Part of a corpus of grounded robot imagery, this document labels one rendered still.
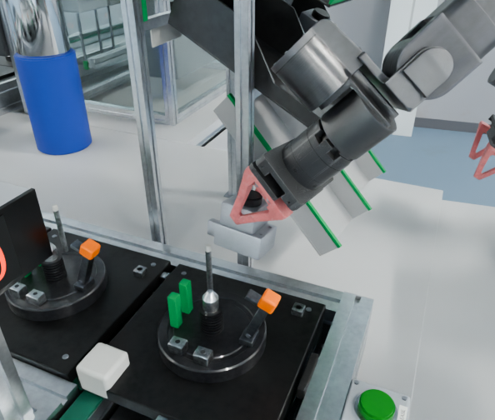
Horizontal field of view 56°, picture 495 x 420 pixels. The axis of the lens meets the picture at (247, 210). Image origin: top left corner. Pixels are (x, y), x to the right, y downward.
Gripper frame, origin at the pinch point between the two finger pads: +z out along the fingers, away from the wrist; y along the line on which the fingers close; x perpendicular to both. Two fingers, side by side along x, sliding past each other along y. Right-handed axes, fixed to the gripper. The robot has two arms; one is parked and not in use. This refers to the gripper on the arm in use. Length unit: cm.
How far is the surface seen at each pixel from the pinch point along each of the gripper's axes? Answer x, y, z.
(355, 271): 20.4, -33.9, 12.1
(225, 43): -20.6, -12.9, -4.7
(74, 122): -52, -46, 62
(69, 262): -10.3, 3.2, 30.2
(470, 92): 18, -355, 19
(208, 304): 6.4, 5.5, 9.1
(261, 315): 10.8, 4.6, 4.1
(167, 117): -43, -76, 57
